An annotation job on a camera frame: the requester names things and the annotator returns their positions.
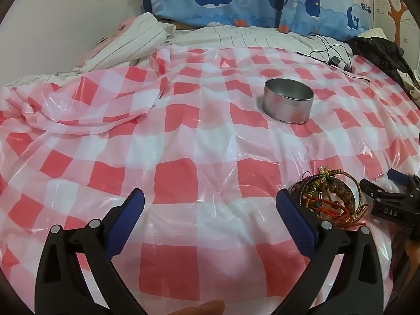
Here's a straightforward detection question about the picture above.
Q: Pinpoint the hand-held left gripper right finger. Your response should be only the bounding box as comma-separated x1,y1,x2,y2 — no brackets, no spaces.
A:
276,188,385,315

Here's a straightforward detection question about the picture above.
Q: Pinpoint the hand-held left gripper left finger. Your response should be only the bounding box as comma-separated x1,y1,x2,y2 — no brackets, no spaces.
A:
34,188,145,315

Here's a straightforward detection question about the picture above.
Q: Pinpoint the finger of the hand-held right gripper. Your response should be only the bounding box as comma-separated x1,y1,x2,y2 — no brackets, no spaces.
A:
359,178,420,204
387,168,420,188

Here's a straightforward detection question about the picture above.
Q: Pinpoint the pile of beaded bracelets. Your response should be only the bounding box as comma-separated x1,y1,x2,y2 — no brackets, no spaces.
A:
290,179,360,219

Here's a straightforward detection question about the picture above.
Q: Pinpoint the red cord bracelet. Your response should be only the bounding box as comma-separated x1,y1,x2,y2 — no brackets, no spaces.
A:
310,197,368,228

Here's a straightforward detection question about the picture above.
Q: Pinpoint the braided cord bracelet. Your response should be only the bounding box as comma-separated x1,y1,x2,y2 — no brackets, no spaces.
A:
301,167,362,193

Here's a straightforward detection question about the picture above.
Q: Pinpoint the round metal tin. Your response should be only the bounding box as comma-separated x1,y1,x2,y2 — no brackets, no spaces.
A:
262,78,315,124

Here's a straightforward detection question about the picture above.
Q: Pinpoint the person's left hand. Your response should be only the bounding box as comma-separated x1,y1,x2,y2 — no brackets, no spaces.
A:
171,300,227,315

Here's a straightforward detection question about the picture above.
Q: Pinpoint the cream cloth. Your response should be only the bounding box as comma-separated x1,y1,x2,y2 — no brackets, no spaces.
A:
396,70,420,103

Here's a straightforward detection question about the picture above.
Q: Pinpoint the red white checkered plastic sheet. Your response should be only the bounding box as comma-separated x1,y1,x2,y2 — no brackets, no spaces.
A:
0,45,420,315

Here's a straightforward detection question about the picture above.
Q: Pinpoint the black jacket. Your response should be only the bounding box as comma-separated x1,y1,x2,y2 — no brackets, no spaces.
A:
347,35,420,90

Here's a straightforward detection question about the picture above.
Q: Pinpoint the striped white blanket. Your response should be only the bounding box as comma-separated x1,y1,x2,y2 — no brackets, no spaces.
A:
0,12,356,87

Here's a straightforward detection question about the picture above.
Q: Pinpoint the pink cloth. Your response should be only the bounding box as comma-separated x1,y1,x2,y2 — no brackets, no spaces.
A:
98,16,140,48

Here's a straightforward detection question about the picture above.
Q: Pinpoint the whale print blue cloth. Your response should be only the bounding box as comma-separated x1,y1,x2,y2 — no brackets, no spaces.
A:
143,0,374,42

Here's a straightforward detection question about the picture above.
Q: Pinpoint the black cable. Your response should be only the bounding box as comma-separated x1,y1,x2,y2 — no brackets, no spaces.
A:
295,32,371,83

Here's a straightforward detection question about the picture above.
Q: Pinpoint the tree wall sticker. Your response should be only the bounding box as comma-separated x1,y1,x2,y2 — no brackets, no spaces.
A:
374,0,418,45

